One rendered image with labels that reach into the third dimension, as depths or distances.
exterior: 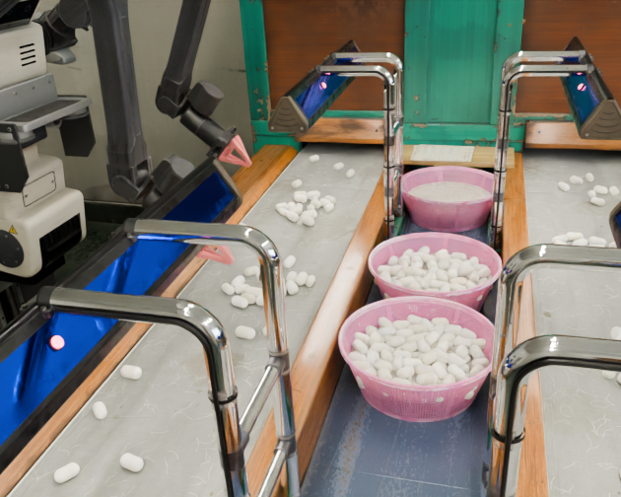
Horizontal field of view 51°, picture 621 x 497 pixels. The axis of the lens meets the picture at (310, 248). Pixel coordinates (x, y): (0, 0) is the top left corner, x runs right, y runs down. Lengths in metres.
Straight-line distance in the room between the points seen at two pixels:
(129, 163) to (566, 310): 0.84
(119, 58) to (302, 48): 0.93
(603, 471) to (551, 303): 0.42
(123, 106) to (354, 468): 0.73
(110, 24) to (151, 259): 0.58
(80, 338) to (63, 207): 1.16
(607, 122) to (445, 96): 0.87
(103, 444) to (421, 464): 0.46
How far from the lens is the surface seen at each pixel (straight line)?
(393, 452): 1.04
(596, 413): 1.06
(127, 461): 0.96
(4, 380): 0.57
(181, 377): 1.12
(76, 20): 1.76
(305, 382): 1.03
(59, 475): 0.98
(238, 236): 0.67
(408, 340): 1.16
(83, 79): 3.51
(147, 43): 3.26
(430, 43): 1.98
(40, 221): 1.71
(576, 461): 0.98
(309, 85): 1.37
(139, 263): 0.72
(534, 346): 0.50
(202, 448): 0.98
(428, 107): 2.02
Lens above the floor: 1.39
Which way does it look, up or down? 26 degrees down
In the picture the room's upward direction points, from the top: 3 degrees counter-clockwise
